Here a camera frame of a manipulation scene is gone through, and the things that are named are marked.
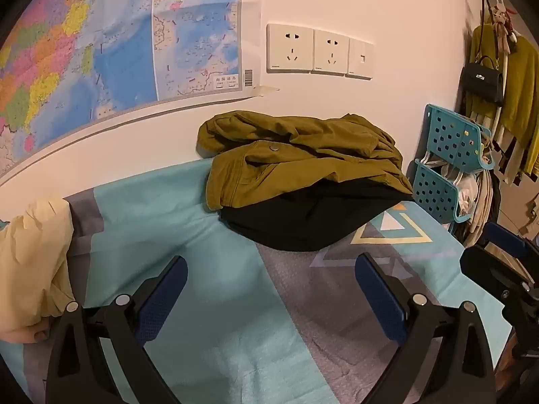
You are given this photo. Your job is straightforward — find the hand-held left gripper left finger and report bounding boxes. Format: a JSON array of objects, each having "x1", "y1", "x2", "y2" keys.
[{"x1": 45, "y1": 256, "x2": 189, "y2": 404}]

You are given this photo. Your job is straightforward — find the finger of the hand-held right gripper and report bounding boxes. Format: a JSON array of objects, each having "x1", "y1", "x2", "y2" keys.
[
  {"x1": 459, "y1": 245, "x2": 539, "y2": 300},
  {"x1": 483, "y1": 221, "x2": 539, "y2": 262}
]

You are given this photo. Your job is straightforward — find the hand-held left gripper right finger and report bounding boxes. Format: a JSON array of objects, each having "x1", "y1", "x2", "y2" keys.
[{"x1": 355, "y1": 252, "x2": 498, "y2": 404}]

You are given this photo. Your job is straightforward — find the olive green jacket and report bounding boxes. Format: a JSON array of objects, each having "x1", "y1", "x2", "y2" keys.
[{"x1": 197, "y1": 110, "x2": 414, "y2": 211}]

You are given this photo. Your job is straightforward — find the beige hanging clothes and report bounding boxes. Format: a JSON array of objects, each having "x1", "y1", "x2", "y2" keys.
[{"x1": 461, "y1": 167, "x2": 502, "y2": 245}]

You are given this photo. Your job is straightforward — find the teal patterned bed sheet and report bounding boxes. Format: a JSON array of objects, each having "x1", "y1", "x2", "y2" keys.
[{"x1": 0, "y1": 158, "x2": 512, "y2": 404}]

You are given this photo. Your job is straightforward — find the teal perforated plastic rack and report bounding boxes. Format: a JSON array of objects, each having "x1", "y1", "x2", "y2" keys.
[
  {"x1": 423, "y1": 104, "x2": 494, "y2": 170},
  {"x1": 412, "y1": 159, "x2": 473, "y2": 224}
]

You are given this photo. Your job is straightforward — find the black garment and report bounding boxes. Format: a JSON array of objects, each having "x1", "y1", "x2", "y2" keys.
[{"x1": 219, "y1": 179, "x2": 416, "y2": 253}]

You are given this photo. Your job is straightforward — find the cream garment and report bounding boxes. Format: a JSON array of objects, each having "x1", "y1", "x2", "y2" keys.
[{"x1": 0, "y1": 199, "x2": 77, "y2": 331}]

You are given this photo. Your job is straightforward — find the yellow-green hanging garment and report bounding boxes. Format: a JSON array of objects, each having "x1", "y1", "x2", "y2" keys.
[{"x1": 497, "y1": 36, "x2": 539, "y2": 174}]

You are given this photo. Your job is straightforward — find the black handbag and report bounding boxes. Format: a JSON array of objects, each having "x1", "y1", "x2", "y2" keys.
[
  {"x1": 466, "y1": 24, "x2": 508, "y2": 115},
  {"x1": 460, "y1": 56, "x2": 505, "y2": 107}
]

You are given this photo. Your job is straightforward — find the white coat rack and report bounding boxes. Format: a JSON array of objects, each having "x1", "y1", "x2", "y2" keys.
[{"x1": 480, "y1": 0, "x2": 507, "y2": 26}]

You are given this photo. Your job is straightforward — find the white wall socket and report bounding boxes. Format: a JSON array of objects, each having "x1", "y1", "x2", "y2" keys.
[
  {"x1": 312, "y1": 29, "x2": 350, "y2": 76},
  {"x1": 266, "y1": 24, "x2": 315, "y2": 73}
]

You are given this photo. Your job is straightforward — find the colourful wall map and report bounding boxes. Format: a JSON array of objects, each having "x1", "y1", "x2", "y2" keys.
[{"x1": 0, "y1": 0, "x2": 258, "y2": 186}]

